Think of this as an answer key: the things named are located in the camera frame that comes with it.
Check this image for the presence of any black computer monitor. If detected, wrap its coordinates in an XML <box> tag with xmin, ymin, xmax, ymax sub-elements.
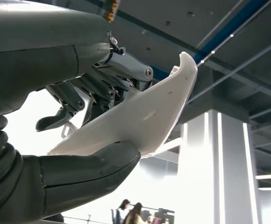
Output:
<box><xmin>157</xmin><ymin>208</ymin><xmax>176</xmax><ymax>224</ymax></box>

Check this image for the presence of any person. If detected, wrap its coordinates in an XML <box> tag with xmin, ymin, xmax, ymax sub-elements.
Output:
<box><xmin>115</xmin><ymin>199</ymin><xmax>131</xmax><ymax>224</ymax></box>
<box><xmin>123</xmin><ymin>202</ymin><xmax>151</xmax><ymax>224</ymax></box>

